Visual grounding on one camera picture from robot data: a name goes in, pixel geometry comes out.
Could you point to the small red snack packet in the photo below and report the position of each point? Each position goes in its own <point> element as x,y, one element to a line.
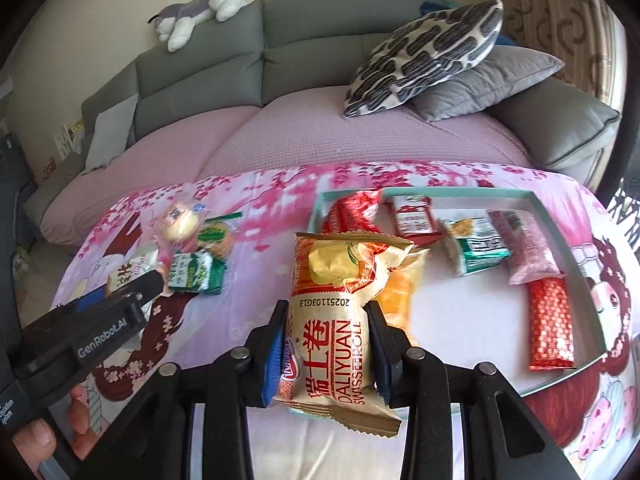
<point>550,325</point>

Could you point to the pink sofa cover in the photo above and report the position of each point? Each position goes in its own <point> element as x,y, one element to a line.
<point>300,140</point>

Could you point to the crinkled red snack packet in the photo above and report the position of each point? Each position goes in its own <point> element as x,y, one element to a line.
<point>350,215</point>

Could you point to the grey white plush toy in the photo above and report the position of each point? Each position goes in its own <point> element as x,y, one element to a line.
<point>200,10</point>

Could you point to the large green white snack packet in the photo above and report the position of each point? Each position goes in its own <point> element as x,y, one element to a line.
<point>480,255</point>

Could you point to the white box with teal edge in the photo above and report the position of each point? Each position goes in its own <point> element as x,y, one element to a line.
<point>470,320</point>

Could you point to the orange snack packet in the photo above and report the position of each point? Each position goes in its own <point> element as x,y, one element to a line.
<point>397,300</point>

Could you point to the printed blanket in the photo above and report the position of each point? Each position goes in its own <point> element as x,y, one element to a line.
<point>240,300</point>

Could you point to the clear wrapped bun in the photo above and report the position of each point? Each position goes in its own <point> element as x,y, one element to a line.
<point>180,225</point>

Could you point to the person's left hand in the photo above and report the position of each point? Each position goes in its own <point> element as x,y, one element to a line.
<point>35,442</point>

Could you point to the grey pillow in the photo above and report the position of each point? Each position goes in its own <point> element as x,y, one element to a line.
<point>495,85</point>

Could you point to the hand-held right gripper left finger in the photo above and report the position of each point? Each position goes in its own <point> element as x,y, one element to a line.
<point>275,360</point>

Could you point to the black white patterned pillow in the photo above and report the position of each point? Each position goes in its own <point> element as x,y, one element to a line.
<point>425,55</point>

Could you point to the dark cabinet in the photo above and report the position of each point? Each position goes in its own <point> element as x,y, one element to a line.
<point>12,170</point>

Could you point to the light grey cushion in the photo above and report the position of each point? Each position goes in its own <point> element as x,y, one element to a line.
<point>112,135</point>

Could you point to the white beige snack packet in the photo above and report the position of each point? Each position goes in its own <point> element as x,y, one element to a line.
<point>122,275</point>

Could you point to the patterned curtain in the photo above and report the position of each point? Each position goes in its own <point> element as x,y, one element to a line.
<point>560,10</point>

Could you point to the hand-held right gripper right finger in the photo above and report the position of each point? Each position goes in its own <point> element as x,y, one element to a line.
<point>380,360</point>

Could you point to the green round cake packet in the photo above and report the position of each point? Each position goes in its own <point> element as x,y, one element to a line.
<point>215,240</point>

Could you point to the small green snack packet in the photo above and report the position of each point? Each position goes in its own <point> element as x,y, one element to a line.
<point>192,272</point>

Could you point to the blue cloth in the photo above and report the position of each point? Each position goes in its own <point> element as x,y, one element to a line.
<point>437,7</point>

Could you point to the beige swiss roll packet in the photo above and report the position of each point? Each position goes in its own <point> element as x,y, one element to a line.
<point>330,325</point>

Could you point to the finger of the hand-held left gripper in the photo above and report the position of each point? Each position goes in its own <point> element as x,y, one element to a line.
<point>142,287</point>
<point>90,300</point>

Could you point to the pink snack packet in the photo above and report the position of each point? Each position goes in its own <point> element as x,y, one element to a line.
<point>532,255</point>

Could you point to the grey sofa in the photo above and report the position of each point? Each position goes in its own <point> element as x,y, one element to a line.
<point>300,55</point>

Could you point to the red white snack packet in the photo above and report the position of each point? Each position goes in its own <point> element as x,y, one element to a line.
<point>410,220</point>

